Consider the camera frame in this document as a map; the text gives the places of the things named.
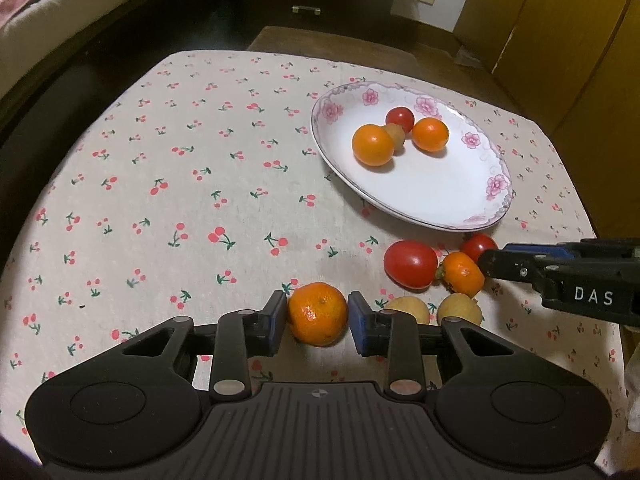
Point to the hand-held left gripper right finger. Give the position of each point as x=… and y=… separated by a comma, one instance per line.
x=356, y=320

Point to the yellow wooden wardrobe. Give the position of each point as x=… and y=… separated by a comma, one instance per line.
x=565, y=35

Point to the dark wooden stool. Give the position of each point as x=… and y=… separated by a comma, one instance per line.
x=325, y=42

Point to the yellowish longan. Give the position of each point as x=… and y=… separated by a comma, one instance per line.
x=407, y=309
x=460, y=307

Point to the oblong red cherry tomato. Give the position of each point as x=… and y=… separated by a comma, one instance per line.
x=475, y=246
x=411, y=263

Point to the small orange with calyx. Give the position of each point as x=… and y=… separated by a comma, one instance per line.
x=461, y=273

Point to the cherry print tablecloth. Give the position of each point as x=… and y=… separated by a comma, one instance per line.
x=175, y=185

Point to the orange mandarin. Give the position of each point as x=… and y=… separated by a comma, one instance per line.
x=430, y=134
x=317, y=313
x=373, y=144

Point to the round red cherry tomato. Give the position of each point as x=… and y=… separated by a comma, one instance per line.
x=401, y=119

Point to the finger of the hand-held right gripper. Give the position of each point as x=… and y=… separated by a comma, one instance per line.
x=540, y=250
x=510, y=266

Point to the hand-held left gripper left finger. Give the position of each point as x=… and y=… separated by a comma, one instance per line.
x=281, y=317

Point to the brown longan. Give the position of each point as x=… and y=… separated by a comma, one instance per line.
x=398, y=135

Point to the white floral rim plate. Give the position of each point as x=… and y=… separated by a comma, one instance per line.
x=440, y=185

